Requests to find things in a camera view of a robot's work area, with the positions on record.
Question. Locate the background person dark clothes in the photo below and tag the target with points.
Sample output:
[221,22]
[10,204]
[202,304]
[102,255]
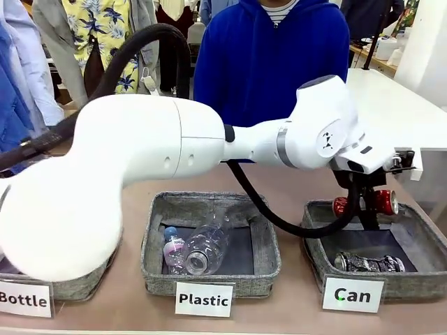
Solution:
[373,14]

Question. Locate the yellow floral shirt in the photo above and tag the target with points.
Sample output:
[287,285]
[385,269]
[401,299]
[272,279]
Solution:
[87,28]

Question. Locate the large clear plastic bottle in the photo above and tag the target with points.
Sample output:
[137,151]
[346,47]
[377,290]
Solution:
[206,247]

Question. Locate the light blue garment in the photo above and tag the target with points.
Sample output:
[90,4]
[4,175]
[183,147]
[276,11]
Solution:
[206,10]

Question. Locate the black pole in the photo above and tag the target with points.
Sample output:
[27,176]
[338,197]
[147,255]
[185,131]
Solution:
[373,42]

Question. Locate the white Can label sign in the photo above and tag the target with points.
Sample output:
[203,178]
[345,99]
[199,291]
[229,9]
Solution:
[352,295]

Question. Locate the white face mask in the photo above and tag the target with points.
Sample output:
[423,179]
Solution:
[149,82]

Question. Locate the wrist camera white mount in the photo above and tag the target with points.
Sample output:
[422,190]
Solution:
[417,167]

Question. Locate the small pink label plastic bottle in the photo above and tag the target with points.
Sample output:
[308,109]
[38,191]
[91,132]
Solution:
[172,244]

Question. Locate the white plastic container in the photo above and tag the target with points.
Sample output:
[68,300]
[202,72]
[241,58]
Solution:
[387,49]

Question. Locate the white Plastic label sign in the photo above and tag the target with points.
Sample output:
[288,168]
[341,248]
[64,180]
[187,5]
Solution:
[204,299]

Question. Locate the crushed red can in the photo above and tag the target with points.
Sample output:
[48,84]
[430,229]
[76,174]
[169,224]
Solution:
[386,204]

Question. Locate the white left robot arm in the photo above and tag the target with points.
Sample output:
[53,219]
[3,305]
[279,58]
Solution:
[139,139]

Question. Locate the blue cloth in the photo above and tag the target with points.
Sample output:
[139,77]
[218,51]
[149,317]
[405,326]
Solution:
[8,104]

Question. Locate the dark maroon dress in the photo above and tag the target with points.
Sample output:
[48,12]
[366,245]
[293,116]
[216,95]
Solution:
[167,52]

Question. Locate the grey jacket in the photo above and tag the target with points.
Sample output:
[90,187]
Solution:
[59,52]

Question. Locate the person torso blue hoodie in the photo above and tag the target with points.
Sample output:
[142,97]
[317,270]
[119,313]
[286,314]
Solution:
[272,70]

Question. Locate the dark brown skirt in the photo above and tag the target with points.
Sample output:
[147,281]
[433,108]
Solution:
[93,70]

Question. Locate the white Bottle label sign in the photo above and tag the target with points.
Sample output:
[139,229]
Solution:
[24,300]

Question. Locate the crushed silver black can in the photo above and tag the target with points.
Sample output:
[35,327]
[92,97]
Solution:
[370,262]

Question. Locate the white table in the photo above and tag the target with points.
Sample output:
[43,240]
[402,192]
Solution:
[394,111]

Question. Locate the grey fabric basket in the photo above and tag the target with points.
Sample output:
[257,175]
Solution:
[209,204]
[422,230]
[70,290]

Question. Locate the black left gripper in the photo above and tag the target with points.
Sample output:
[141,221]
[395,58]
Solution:
[375,179]

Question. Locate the white coat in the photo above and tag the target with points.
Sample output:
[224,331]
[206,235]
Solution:
[38,70]

